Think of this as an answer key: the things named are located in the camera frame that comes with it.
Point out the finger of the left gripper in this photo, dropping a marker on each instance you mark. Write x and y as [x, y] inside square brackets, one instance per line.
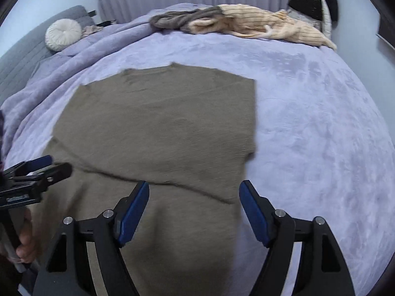
[51, 174]
[26, 167]

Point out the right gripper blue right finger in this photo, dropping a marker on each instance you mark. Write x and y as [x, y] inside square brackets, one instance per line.
[322, 268]

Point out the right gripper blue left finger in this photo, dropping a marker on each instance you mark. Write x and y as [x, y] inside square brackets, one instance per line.
[66, 270]

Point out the olive brown knit sweater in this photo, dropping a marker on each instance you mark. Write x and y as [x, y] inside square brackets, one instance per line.
[187, 131]

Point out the person's left hand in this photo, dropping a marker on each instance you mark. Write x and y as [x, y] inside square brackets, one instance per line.
[28, 248]

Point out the grey quilted headboard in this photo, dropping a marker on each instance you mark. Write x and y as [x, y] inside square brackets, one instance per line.
[20, 61]

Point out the lavender plush bed blanket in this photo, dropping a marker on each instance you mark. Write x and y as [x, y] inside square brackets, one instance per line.
[322, 146]

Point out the round white pleated cushion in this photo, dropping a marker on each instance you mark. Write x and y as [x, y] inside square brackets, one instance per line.
[62, 33]

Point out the beige patterned cloth by pillow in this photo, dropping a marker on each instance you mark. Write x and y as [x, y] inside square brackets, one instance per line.
[91, 29]

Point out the grey-brown fuzzy garment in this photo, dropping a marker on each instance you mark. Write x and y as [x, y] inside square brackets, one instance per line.
[179, 20]

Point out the cream striped knit garment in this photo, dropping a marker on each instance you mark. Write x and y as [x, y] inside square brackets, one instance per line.
[251, 22]

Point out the white puffer jacket black panel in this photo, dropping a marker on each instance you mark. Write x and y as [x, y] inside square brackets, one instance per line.
[314, 12]

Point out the dark wall-mounted screen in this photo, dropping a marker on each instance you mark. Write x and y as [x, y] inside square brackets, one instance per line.
[386, 31]

